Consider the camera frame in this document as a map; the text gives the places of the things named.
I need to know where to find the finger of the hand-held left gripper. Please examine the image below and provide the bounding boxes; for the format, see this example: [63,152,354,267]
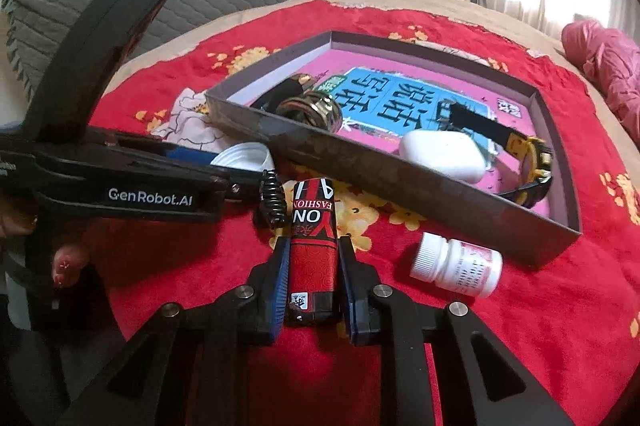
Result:
[115,131,237,181]
[227,179,262,203]

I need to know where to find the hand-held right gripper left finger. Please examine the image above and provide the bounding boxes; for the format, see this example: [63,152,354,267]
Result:
[55,237,293,426]

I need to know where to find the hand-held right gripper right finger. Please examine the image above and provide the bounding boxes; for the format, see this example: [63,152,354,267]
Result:
[337,236,576,426]

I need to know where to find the white round lid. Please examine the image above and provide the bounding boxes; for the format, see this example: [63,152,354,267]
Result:
[210,142,276,172]

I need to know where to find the red black printed tube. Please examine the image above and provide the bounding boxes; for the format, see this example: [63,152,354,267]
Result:
[287,177,344,328]

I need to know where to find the black wristband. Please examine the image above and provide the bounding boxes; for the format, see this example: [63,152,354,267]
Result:
[249,74,319,112]

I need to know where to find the roll of shiny tape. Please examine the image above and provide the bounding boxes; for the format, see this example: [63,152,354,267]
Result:
[274,89,345,133]

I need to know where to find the grey cardboard box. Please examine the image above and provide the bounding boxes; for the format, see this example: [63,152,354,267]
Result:
[204,31,584,268]

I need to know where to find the black yellow wrist watch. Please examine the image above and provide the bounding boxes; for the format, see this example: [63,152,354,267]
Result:
[444,100,554,208]

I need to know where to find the person's left hand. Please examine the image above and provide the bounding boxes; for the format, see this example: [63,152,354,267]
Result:
[0,199,94,290]

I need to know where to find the white pill bottle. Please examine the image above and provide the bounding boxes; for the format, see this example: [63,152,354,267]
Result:
[409,231,504,298]

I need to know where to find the pink book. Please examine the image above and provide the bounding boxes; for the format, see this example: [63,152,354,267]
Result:
[234,48,552,218]

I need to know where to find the red floral blanket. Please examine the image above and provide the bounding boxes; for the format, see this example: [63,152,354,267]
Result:
[91,0,640,426]

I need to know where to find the pink quilt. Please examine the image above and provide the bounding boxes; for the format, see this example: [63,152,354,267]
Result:
[560,20,640,138]

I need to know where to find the black spiral hair tie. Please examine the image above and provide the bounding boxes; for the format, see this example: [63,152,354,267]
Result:
[257,169,289,227]

